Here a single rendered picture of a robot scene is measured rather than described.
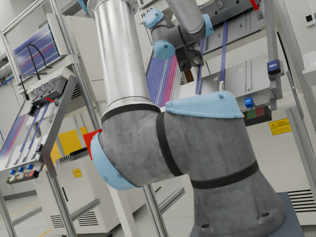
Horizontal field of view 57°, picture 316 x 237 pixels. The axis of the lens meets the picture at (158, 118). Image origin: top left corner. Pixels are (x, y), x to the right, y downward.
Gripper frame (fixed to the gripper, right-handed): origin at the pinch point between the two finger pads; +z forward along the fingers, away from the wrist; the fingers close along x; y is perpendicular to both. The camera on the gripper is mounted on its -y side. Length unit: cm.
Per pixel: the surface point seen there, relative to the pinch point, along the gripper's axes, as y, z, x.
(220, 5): 32.0, 2.7, -11.2
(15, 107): 159, 107, 444
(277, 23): 33, 33, -29
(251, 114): -32.9, -5.8, -22.5
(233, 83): -16.6, -2.6, -15.8
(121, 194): -46, 27, 72
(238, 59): 106, 143, 35
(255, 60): -8.2, -0.4, -24.6
